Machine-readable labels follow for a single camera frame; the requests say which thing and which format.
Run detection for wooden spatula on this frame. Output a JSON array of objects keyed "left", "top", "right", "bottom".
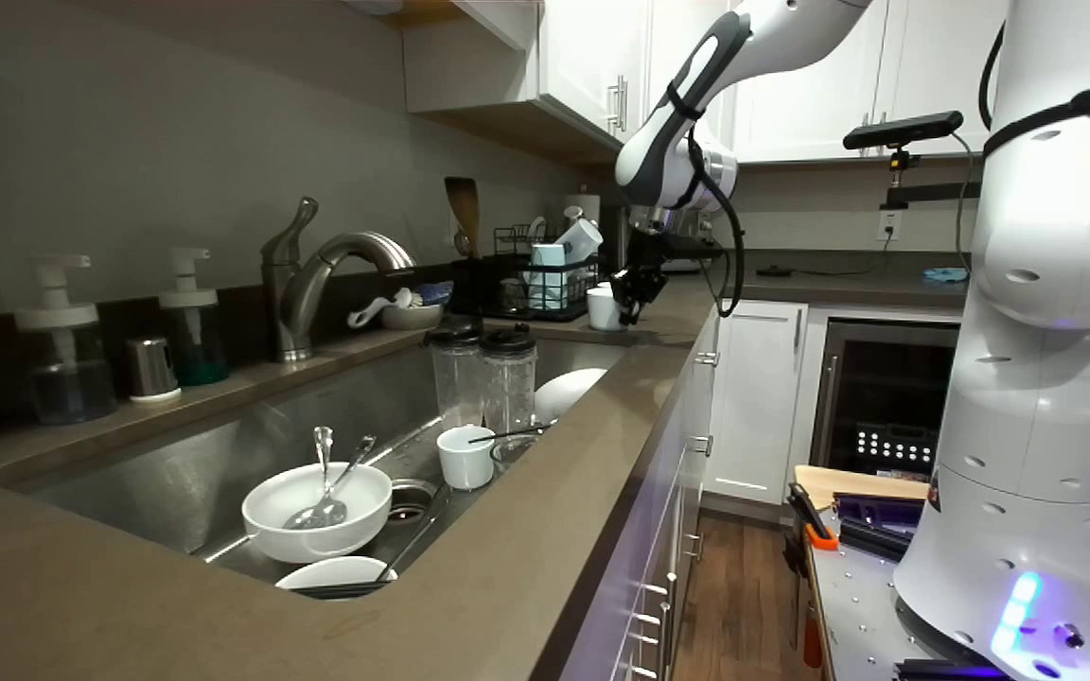
[{"left": 442, "top": 173, "right": 486, "bottom": 265}]

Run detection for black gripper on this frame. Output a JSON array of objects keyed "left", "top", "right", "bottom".
[{"left": 615, "top": 225, "right": 690, "bottom": 328}]

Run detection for white wall cabinet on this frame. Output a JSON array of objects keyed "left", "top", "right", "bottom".
[{"left": 403, "top": 0, "right": 1030, "bottom": 173}]

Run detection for black box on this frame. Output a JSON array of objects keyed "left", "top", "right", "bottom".
[{"left": 828, "top": 493, "right": 931, "bottom": 559}]

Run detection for speckled robot mounting table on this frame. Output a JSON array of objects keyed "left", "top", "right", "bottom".
[{"left": 805, "top": 535, "right": 993, "bottom": 681}]

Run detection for large white plate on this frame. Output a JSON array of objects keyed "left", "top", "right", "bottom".
[{"left": 530, "top": 365, "right": 615, "bottom": 428}]

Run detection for black cable around robot base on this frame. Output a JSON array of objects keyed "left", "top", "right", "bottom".
[{"left": 973, "top": 17, "right": 1090, "bottom": 163}]

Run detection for long dark chopstick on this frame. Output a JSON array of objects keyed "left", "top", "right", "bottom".
[{"left": 466, "top": 415, "right": 560, "bottom": 445}]

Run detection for orange handled clamp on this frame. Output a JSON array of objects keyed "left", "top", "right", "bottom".
[{"left": 788, "top": 479, "right": 848, "bottom": 558}]

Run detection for white mug with chopstick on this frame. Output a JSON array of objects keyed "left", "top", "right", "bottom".
[{"left": 433, "top": 425, "right": 499, "bottom": 495}]

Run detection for light blue cup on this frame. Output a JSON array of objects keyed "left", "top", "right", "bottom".
[{"left": 525, "top": 240, "right": 571, "bottom": 314}]

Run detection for white bowl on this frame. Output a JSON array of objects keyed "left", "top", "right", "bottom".
[{"left": 238, "top": 458, "right": 398, "bottom": 568}]

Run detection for white base cabinet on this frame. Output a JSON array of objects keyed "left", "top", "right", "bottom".
[{"left": 706, "top": 300, "right": 812, "bottom": 511}]

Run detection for black beverage fridge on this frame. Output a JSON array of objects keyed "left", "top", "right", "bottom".
[{"left": 805, "top": 314, "right": 960, "bottom": 479}]

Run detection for green soap dispenser white pump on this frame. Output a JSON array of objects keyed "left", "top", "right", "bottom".
[{"left": 156, "top": 241, "right": 236, "bottom": 390}]

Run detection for white dish brush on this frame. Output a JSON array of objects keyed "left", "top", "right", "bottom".
[{"left": 346, "top": 285, "right": 427, "bottom": 332}]

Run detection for black stereo camera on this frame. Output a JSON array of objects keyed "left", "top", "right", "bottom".
[{"left": 839, "top": 107, "right": 971, "bottom": 155}]

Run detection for small steel cup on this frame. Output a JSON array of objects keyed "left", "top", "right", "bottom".
[{"left": 127, "top": 332, "right": 186, "bottom": 410}]

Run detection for wall cabinet handle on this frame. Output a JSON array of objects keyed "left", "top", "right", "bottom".
[{"left": 605, "top": 71, "right": 637, "bottom": 139}]

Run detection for sink drain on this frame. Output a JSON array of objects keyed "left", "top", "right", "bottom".
[{"left": 385, "top": 484, "right": 439, "bottom": 530}]

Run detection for stainless steel sink basin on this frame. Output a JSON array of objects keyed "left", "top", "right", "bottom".
[{"left": 0, "top": 328, "right": 641, "bottom": 606}]

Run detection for wooden board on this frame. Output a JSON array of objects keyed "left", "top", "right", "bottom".
[{"left": 790, "top": 463, "right": 935, "bottom": 511}]

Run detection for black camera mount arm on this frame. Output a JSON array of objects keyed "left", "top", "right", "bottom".
[{"left": 880, "top": 146, "right": 987, "bottom": 215}]

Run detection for clear soap dispenser white pump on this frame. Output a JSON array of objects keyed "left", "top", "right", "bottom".
[{"left": 13, "top": 249, "right": 118, "bottom": 431}]

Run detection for metal spoon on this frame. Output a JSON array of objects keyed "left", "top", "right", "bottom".
[
  {"left": 311, "top": 425, "right": 337, "bottom": 526},
  {"left": 285, "top": 431, "right": 384, "bottom": 530}
]

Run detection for brushed steel kitchen faucet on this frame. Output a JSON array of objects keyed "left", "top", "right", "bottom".
[{"left": 256, "top": 194, "right": 419, "bottom": 371}]

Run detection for steel door handle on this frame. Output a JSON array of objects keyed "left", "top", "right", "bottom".
[
  {"left": 627, "top": 571, "right": 682, "bottom": 638},
  {"left": 615, "top": 637, "right": 664, "bottom": 681}
]

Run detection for black wire dish rack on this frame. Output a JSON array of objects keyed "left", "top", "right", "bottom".
[{"left": 489, "top": 220, "right": 615, "bottom": 327}]

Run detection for small bowl holding scrubbers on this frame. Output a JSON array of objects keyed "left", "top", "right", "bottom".
[{"left": 380, "top": 300, "right": 446, "bottom": 337}]

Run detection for glossy grey base cabinet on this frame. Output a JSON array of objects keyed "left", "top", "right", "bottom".
[{"left": 557, "top": 305, "right": 727, "bottom": 681}]

